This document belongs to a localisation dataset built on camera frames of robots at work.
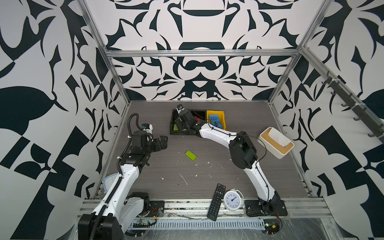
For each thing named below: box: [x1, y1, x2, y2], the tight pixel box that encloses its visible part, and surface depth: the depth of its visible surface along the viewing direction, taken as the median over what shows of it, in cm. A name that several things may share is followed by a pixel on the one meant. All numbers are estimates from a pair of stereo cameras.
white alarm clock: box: [223, 188, 244, 212], surface depth 76 cm
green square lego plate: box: [185, 150, 197, 161], surface depth 93 cm
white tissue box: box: [257, 126, 295, 160], surface depth 93 cm
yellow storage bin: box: [206, 110, 226, 130], surface depth 107 cm
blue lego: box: [209, 114, 223, 129], surface depth 107 cm
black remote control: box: [206, 183, 227, 222], surface depth 76 cm
